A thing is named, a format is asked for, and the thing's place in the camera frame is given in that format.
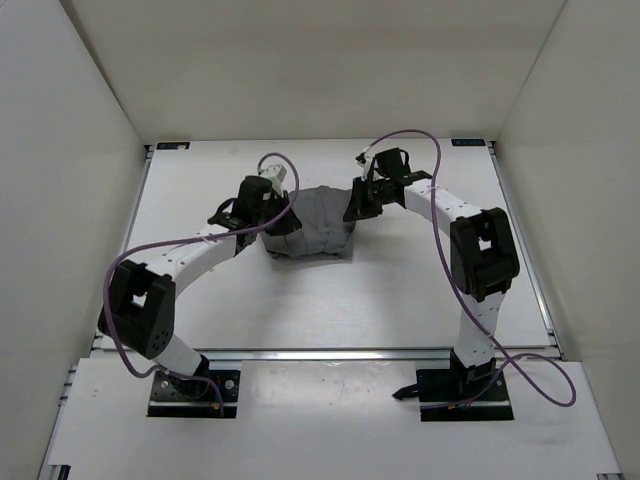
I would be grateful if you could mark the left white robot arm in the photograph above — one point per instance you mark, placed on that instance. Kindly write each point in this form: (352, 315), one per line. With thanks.
(142, 296)

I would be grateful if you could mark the right blue corner label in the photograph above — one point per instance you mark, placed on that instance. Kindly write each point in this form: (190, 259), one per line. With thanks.
(467, 142)

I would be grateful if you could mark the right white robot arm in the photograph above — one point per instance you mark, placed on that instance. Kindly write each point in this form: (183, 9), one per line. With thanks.
(483, 259)

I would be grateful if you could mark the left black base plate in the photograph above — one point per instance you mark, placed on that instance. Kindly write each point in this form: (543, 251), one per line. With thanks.
(173, 398)

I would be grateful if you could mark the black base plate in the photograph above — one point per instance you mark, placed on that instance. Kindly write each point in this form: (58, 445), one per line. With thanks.
(173, 398)
(443, 399)

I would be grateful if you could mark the aluminium front rail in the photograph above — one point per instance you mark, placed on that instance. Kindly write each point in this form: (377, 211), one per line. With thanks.
(326, 354)

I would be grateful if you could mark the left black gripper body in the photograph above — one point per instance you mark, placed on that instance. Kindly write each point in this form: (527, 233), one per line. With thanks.
(275, 207)

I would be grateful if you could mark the grey pleated skirt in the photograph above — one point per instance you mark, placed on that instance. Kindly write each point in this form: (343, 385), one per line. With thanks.
(323, 230)

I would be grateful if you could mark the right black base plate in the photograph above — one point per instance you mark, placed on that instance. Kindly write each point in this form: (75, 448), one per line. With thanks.
(443, 399)

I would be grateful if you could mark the left blue corner label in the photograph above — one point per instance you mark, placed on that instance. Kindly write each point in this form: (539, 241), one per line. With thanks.
(172, 146)

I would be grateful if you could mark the blue corner label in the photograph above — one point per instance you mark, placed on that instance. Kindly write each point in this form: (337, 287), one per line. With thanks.
(172, 146)
(467, 142)

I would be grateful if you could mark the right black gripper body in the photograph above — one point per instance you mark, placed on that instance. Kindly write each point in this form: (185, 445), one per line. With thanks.
(377, 198)

